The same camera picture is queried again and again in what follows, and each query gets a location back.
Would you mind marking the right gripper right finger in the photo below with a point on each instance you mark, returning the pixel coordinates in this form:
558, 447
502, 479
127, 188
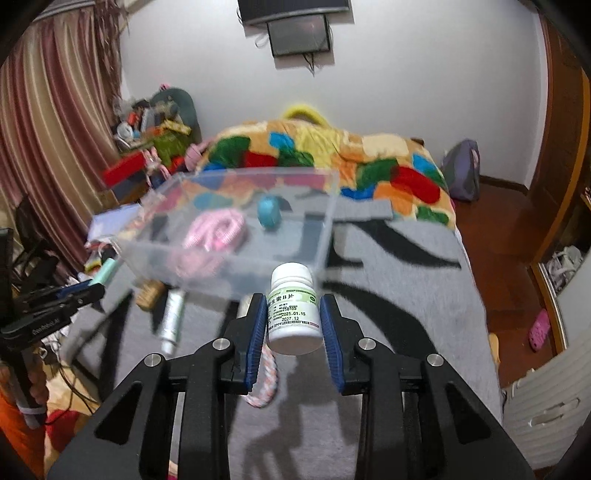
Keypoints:
420, 419

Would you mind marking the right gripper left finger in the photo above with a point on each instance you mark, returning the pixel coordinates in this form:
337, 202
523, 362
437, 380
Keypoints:
130, 435

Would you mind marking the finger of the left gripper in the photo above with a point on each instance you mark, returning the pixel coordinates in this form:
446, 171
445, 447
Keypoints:
72, 289
44, 303

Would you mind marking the mint green bottle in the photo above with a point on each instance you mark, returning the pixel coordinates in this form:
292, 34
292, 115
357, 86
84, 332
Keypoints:
105, 273

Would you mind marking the white pill bottle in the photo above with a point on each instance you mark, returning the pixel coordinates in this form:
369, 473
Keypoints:
293, 323

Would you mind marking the blue tape roll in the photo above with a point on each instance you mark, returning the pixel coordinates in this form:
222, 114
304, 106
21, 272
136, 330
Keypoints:
268, 212

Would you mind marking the white blue booklet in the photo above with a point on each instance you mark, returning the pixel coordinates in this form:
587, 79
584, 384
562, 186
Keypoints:
111, 222

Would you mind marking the silver white tube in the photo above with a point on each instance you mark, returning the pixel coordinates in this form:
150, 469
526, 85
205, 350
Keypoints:
170, 327

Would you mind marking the white suitcase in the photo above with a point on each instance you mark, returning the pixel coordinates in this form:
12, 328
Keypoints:
546, 408

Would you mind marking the red box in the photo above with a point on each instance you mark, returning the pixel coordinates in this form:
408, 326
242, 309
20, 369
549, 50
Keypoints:
126, 167

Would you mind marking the clear plastic storage box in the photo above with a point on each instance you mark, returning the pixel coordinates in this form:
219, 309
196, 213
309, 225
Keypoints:
200, 232

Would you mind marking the grey black blanket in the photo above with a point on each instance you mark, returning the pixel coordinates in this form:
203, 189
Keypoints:
408, 283

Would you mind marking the pink rabbit toy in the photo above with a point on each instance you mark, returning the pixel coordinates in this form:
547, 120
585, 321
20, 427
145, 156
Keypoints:
155, 171

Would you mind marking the pink slipper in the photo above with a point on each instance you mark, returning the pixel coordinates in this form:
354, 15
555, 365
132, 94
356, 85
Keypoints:
539, 331

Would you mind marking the pink knit hat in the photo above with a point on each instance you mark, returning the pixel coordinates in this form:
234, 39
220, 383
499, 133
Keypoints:
193, 155

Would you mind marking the grey green cushion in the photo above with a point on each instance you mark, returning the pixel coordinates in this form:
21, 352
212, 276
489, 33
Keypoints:
185, 108

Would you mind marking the striped curtain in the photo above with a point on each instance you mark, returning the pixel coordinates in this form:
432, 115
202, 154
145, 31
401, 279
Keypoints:
58, 85

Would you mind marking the white shoes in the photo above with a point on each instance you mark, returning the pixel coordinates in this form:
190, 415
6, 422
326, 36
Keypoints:
563, 265

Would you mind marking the purple grey backpack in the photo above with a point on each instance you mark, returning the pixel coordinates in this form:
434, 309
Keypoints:
461, 170

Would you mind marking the colourful patchwork quilt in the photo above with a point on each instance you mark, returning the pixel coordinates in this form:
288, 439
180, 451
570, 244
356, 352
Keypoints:
372, 167

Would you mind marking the brown wooden door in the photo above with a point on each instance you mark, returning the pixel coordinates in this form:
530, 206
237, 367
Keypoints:
561, 155

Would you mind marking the yellow pillow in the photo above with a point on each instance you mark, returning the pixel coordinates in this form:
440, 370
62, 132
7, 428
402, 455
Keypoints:
305, 112

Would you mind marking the wall mounted black monitor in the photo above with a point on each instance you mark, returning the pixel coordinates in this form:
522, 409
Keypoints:
302, 35

